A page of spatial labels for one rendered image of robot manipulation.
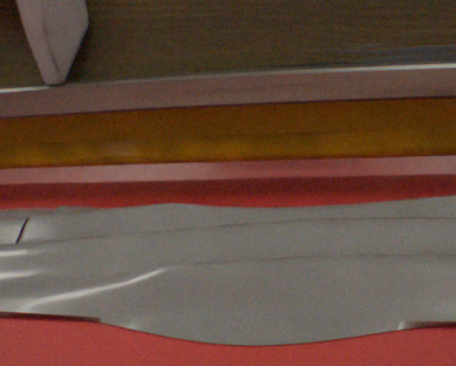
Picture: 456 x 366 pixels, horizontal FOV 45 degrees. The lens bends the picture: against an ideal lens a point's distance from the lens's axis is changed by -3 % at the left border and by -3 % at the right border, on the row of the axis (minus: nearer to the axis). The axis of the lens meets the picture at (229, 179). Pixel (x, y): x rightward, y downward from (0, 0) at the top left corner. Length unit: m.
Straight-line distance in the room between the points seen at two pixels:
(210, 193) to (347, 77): 0.06
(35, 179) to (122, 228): 0.09
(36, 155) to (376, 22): 0.13
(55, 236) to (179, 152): 0.07
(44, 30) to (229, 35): 0.06
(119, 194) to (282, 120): 0.06
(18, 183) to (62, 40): 0.07
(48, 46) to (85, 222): 0.06
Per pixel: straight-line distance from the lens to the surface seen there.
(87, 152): 0.22
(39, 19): 0.18
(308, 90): 0.18
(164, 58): 0.19
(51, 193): 0.21
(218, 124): 0.20
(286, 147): 0.20
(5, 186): 0.24
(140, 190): 0.20
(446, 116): 0.20
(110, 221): 0.16
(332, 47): 0.19
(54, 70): 0.19
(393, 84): 0.18
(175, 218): 0.15
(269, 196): 0.18
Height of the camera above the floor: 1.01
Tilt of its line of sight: 16 degrees down
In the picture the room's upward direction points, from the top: 4 degrees counter-clockwise
